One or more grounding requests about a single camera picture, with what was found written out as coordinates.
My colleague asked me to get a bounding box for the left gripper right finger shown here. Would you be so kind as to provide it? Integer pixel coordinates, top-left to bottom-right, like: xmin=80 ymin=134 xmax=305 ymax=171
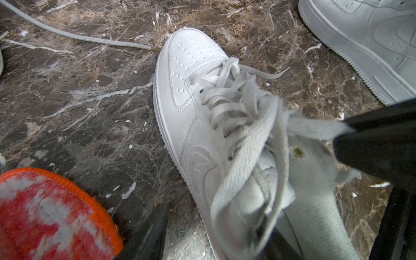
xmin=260 ymin=229 xmax=303 ymax=260

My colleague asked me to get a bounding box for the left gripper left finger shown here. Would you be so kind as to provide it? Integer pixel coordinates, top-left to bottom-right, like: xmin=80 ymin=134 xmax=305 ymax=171
xmin=115 ymin=203 xmax=167 ymax=260

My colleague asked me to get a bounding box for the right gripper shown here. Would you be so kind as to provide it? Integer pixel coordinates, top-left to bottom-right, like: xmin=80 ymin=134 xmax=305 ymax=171
xmin=333 ymin=99 xmax=416 ymax=260

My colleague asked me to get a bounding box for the white sneaker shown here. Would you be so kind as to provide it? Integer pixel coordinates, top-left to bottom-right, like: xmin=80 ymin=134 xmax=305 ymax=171
xmin=152 ymin=27 xmax=361 ymax=260
xmin=298 ymin=1 xmax=416 ymax=105

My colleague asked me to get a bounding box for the white insole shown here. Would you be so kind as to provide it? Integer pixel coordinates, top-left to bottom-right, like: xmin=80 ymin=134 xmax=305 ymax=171
xmin=284 ymin=136 xmax=360 ymax=260

